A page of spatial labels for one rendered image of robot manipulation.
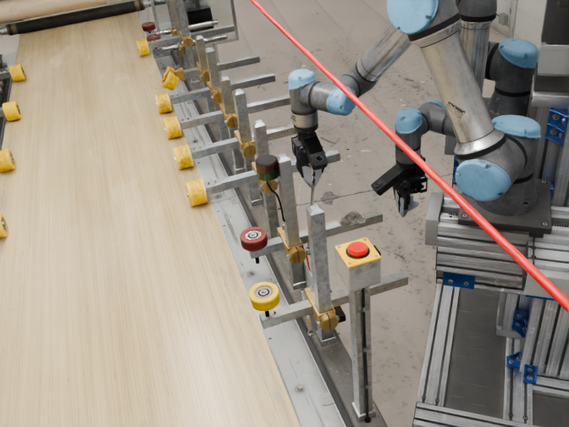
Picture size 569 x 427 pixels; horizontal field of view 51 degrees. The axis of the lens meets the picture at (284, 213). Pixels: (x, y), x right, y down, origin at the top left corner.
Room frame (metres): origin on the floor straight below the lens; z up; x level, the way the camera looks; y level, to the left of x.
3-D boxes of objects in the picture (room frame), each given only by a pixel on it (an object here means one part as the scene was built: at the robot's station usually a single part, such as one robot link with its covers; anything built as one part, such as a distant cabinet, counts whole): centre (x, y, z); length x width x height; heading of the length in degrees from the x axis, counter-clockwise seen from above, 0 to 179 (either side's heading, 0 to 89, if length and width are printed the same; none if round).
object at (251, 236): (1.41, 0.10, 0.85); 0.08 x 0.08 x 0.11
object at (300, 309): (1.21, -0.11, 0.80); 0.43 x 0.03 x 0.04; 104
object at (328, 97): (1.48, -0.18, 1.29); 0.11 x 0.11 x 0.08; 47
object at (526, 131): (1.25, -0.58, 1.21); 0.13 x 0.12 x 0.14; 137
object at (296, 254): (1.42, -0.01, 0.85); 0.13 x 0.06 x 0.05; 14
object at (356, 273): (0.91, -0.13, 1.18); 0.07 x 0.07 x 0.08; 14
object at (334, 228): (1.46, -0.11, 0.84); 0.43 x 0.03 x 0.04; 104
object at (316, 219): (1.16, -0.07, 0.92); 0.03 x 0.03 x 0.48; 14
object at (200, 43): (2.62, 0.28, 0.88); 0.03 x 0.03 x 0.48; 14
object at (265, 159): (1.39, 0.03, 1.06); 0.06 x 0.06 x 0.22; 14
